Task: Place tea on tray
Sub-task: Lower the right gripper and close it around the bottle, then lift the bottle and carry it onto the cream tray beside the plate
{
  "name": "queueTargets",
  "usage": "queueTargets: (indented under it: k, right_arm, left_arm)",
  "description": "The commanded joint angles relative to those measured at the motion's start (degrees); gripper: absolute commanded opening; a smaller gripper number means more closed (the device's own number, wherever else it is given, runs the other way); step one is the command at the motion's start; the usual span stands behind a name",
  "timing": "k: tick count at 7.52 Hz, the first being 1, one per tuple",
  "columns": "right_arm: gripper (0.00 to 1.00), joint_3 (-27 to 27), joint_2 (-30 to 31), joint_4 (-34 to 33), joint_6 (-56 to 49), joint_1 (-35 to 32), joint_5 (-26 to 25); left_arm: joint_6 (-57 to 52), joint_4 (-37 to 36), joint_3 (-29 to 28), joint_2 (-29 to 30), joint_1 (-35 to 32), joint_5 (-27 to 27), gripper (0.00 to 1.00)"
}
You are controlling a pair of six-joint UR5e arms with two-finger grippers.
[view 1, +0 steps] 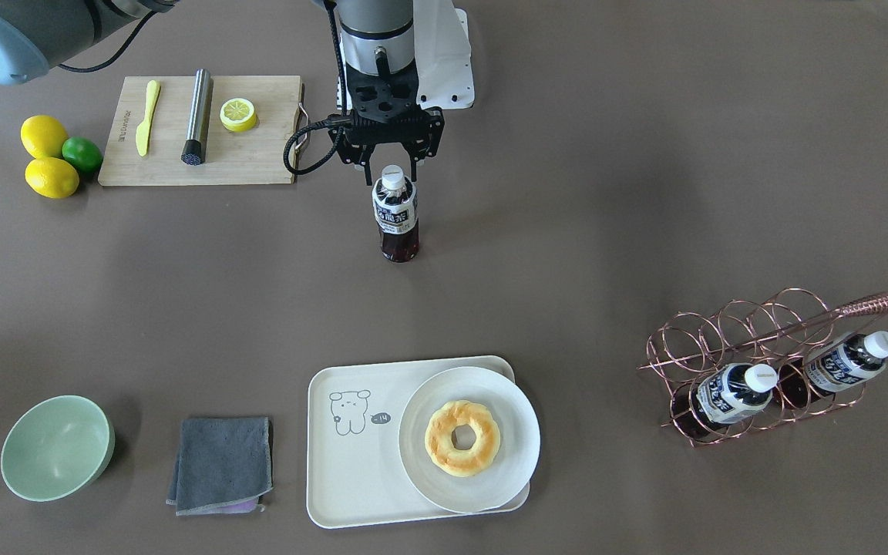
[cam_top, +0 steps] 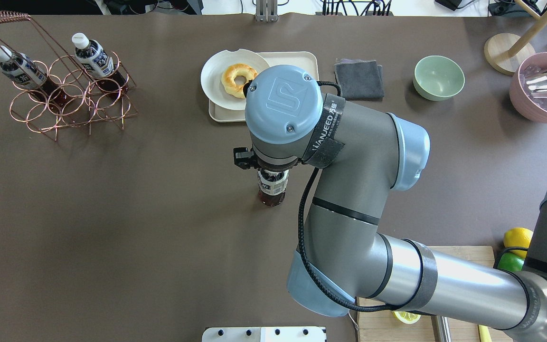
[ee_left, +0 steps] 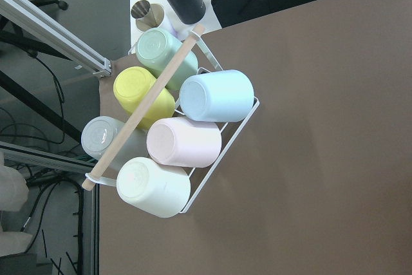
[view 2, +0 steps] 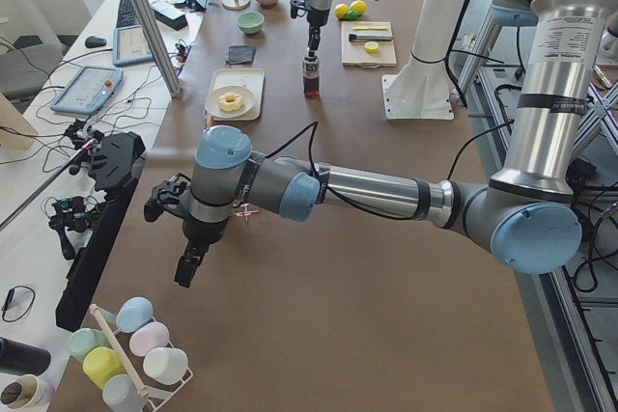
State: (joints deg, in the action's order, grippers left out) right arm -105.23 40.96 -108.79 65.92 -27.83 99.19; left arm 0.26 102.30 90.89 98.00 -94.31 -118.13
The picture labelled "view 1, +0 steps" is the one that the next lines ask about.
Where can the tea bottle white cap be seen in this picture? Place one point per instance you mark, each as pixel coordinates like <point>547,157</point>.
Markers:
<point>394,198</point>

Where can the cream serving tray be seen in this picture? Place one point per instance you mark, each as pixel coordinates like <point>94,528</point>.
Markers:
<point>355,476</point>

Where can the grey folded cloth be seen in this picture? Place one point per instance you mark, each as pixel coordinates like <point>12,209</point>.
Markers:
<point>223,466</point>

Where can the glazed donut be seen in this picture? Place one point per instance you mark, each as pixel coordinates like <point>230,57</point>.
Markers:
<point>439,443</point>

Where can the yellow plastic knife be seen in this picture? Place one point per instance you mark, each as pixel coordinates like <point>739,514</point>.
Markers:
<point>142,131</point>

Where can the half lemon slice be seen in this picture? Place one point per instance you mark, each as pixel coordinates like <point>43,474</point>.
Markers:
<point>238,115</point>

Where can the yellow lemon near board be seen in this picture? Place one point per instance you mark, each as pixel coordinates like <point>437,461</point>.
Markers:
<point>52,177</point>

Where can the white round plate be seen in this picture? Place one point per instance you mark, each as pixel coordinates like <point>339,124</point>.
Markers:
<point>515,462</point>

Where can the yellow lemon far one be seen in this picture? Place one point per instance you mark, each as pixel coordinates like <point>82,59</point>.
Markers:
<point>43,136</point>

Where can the mint green bowl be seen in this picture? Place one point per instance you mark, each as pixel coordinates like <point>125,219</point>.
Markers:
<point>58,447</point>

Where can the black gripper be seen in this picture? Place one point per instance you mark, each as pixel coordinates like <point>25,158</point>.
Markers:
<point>432,136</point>

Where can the tea bottle middle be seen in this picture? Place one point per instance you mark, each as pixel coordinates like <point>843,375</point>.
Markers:
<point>833,369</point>

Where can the green lime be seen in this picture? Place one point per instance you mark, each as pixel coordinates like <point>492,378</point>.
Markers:
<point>83,154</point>

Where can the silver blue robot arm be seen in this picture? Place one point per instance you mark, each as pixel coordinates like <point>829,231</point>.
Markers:
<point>183,119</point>

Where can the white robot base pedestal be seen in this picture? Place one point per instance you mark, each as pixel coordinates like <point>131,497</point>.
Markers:
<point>443,56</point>

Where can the tea bottle far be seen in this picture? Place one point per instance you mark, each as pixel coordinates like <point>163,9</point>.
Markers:
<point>735,393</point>

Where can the steel muddler with black tip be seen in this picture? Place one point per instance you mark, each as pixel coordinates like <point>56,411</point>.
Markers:
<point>195,146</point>

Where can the copper wire bottle rack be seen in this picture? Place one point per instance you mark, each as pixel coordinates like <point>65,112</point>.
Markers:
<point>782,331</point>

